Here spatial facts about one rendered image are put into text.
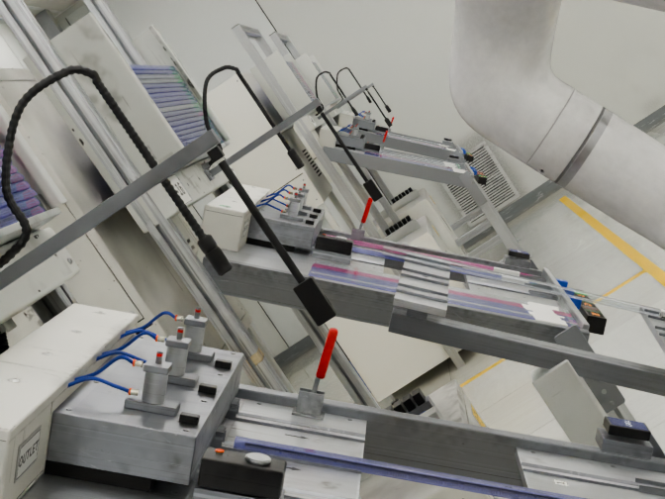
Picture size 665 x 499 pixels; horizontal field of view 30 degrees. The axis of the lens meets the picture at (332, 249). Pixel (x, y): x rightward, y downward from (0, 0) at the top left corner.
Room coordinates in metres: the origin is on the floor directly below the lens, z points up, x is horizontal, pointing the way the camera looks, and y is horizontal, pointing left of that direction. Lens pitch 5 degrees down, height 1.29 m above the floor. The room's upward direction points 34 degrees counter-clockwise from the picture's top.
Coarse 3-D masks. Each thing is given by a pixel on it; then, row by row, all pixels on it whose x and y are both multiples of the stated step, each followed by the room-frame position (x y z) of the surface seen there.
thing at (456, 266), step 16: (400, 256) 1.87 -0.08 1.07; (416, 256) 1.86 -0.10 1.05; (432, 256) 1.87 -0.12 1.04; (464, 272) 1.86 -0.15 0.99; (480, 272) 1.85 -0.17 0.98; (496, 272) 1.85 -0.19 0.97; (544, 288) 1.84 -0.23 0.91; (560, 288) 1.84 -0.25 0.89; (608, 304) 1.83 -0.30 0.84; (624, 304) 1.82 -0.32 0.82
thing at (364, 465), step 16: (240, 448) 1.28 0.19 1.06; (256, 448) 1.28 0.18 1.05; (272, 448) 1.28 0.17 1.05; (288, 448) 1.28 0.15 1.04; (336, 464) 1.27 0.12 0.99; (352, 464) 1.27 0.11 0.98; (368, 464) 1.27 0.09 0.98; (384, 464) 1.27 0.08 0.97; (416, 480) 1.26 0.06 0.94; (432, 480) 1.26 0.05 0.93; (448, 480) 1.26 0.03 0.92; (464, 480) 1.26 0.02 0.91; (480, 480) 1.26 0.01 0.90; (512, 496) 1.25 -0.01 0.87; (528, 496) 1.25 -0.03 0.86; (544, 496) 1.25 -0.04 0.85; (560, 496) 1.25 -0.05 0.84; (576, 496) 1.26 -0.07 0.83
